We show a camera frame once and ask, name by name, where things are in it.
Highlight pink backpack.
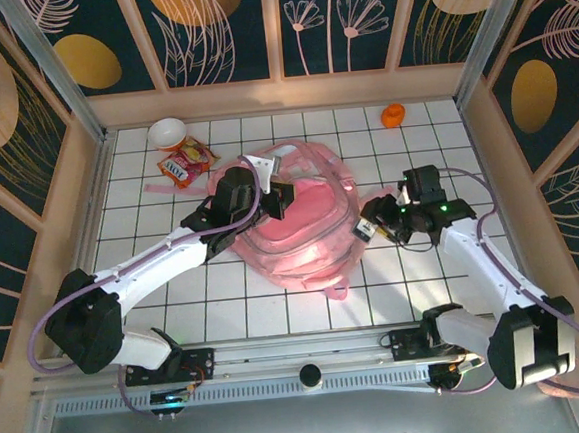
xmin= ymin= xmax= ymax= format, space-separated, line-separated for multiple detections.
xmin=141 ymin=135 xmax=407 ymax=316

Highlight red snack packet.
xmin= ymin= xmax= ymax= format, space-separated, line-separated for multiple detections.
xmin=156 ymin=134 xmax=223 ymax=191

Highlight white bowl orange rim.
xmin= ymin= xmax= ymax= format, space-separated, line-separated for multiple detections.
xmin=147 ymin=116 xmax=190 ymax=154

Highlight black round knob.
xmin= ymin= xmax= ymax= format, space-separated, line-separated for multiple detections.
xmin=297 ymin=361 xmax=324 ymax=393

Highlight pink plastic cup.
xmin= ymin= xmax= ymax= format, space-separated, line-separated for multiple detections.
xmin=535 ymin=376 xmax=579 ymax=403

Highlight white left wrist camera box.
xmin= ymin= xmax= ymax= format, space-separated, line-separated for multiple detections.
xmin=240 ymin=150 xmax=285 ymax=197

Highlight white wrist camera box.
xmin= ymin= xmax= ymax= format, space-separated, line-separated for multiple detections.
xmin=240 ymin=150 xmax=285 ymax=197
xmin=392 ymin=180 xmax=416 ymax=208

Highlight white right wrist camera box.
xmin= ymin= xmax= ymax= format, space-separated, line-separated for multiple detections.
xmin=392 ymin=180 xmax=416 ymax=208

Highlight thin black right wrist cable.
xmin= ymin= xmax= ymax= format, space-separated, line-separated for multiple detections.
xmin=395 ymin=233 xmax=440 ymax=256

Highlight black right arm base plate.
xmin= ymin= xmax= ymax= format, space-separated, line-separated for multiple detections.
xmin=378 ymin=321 xmax=482 ymax=364

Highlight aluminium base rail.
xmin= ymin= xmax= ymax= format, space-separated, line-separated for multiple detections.
xmin=28 ymin=309 xmax=577 ymax=396

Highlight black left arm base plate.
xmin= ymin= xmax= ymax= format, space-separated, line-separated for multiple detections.
xmin=123 ymin=346 xmax=217 ymax=389

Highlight slotted grey cable duct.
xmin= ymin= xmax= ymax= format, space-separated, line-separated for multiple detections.
xmin=50 ymin=365 xmax=435 ymax=423

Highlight aluminium frame post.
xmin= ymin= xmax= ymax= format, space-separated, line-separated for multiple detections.
xmin=445 ymin=0 xmax=552 ymax=107
xmin=0 ymin=0 xmax=110 ymax=153

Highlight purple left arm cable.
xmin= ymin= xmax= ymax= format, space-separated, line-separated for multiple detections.
xmin=17 ymin=156 xmax=280 ymax=428

